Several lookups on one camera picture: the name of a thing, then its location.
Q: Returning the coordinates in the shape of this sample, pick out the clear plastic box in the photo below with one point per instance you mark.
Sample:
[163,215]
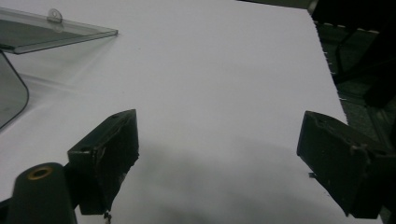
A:
[11,93]

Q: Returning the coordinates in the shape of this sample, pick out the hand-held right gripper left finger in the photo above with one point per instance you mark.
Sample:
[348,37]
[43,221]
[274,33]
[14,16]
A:
[106,155]

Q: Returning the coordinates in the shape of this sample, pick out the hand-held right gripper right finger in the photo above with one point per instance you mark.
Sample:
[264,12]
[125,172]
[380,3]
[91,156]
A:
[339,161]

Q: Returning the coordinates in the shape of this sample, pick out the dark metal stand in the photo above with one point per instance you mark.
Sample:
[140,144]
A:
[361,53]

